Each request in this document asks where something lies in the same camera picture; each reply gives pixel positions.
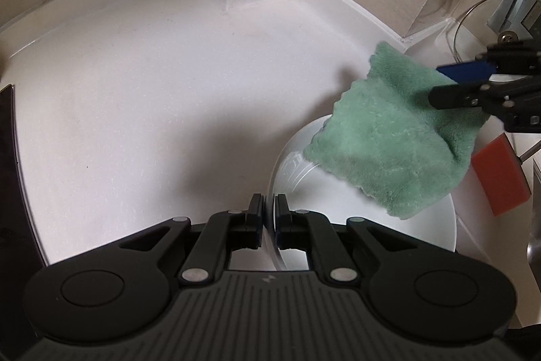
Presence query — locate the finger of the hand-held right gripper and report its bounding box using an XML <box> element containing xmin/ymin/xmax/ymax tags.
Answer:
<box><xmin>428</xmin><ymin>74</ymin><xmax>541</xmax><ymax>133</ymax></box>
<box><xmin>437</xmin><ymin>30</ymin><xmax>541</xmax><ymax>85</ymax></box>

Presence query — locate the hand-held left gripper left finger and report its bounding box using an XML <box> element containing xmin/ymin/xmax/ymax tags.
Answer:
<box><xmin>119</xmin><ymin>193</ymin><xmax>265</xmax><ymax>288</ymax></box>

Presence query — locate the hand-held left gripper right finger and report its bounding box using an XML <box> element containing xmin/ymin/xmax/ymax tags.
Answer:
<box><xmin>275</xmin><ymin>193</ymin><xmax>420</xmax><ymax>287</ymax></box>

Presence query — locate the white plate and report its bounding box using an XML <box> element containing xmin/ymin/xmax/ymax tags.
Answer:
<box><xmin>268</xmin><ymin>113</ymin><xmax>458</xmax><ymax>272</ymax></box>

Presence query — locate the green fluffy cloth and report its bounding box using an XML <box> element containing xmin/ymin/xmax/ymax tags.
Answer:
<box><xmin>303</xmin><ymin>41</ymin><xmax>493</xmax><ymax>220</ymax></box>

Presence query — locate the orange sponge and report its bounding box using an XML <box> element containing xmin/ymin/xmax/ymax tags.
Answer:
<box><xmin>471</xmin><ymin>134</ymin><xmax>532</xmax><ymax>218</ymax></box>

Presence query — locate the thin metal rod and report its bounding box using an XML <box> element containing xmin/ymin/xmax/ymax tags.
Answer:
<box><xmin>518</xmin><ymin>142</ymin><xmax>541</xmax><ymax>164</ymax></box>

